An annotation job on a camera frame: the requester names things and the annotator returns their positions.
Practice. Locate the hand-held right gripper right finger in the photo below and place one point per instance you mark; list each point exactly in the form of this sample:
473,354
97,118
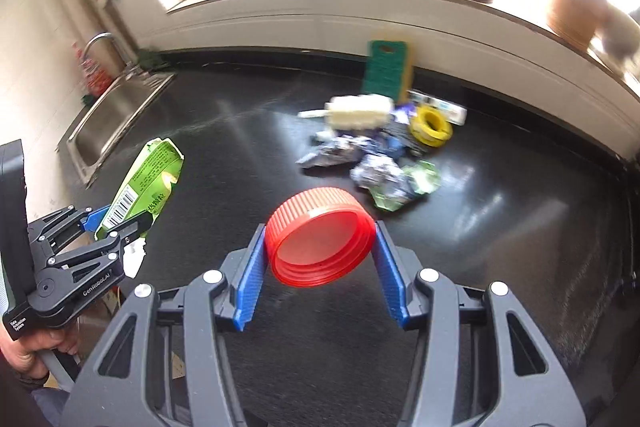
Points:
390,277

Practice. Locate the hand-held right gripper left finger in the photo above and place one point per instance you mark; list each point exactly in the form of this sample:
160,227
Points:
250,279

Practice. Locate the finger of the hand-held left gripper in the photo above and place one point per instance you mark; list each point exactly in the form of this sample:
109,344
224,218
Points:
97,219
100,252

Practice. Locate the green snack packet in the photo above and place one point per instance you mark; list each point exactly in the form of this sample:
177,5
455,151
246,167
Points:
145,177

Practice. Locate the red plastic jar lid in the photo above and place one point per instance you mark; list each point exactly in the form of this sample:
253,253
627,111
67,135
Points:
320,247

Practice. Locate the person's left forearm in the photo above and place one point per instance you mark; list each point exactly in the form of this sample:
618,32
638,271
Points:
31,379

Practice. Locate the person's left hand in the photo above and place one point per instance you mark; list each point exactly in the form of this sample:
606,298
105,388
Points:
22,357

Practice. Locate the green crumpled wrapper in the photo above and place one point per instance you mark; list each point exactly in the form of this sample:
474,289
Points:
417,179

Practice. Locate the stainless steel sink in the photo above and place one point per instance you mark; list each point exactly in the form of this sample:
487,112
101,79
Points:
115,117

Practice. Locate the person's trousers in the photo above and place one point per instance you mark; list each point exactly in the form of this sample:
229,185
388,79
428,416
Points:
50,407

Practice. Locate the blue silver crumpled wrapper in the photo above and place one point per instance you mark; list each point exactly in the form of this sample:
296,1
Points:
335,152

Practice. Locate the red packets by sink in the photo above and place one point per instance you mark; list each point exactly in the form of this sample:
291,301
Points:
92,74

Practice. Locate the purple crumpled wrapper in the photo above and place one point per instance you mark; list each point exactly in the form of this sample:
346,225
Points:
399,127

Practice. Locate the green cloth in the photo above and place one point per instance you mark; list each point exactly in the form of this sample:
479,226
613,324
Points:
150,59

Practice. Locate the silver blister pack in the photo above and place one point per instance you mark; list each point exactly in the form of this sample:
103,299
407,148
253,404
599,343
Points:
456,112

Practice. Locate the chrome faucet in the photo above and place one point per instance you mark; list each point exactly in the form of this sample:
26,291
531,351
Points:
97,39

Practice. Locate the green and yellow sponge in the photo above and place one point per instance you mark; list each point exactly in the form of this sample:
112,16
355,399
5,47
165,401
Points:
387,69

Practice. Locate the clay flower pot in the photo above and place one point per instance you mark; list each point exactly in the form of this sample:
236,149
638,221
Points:
575,7

